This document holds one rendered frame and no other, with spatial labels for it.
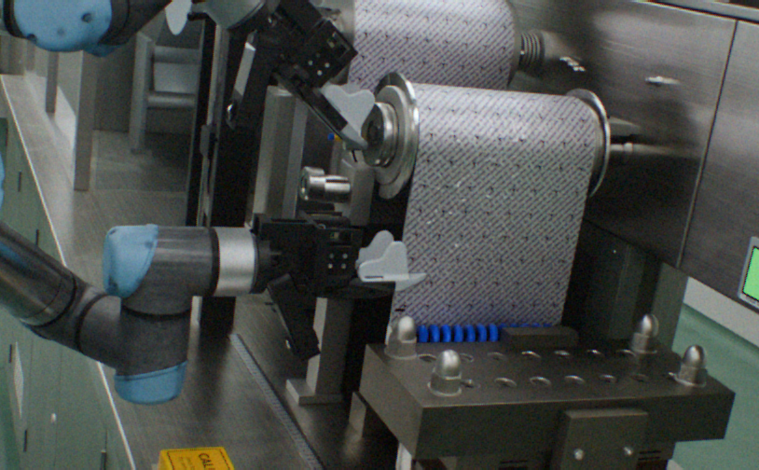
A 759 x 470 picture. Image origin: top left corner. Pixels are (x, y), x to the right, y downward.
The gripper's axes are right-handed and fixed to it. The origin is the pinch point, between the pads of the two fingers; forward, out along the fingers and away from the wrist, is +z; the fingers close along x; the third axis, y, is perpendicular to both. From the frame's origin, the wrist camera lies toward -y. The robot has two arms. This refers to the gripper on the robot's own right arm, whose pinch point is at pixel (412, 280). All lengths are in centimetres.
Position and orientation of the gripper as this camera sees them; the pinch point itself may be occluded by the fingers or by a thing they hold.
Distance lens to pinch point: 126.6
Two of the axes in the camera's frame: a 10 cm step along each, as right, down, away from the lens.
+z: 9.2, 0.2, 4.0
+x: -3.7, -3.1, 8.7
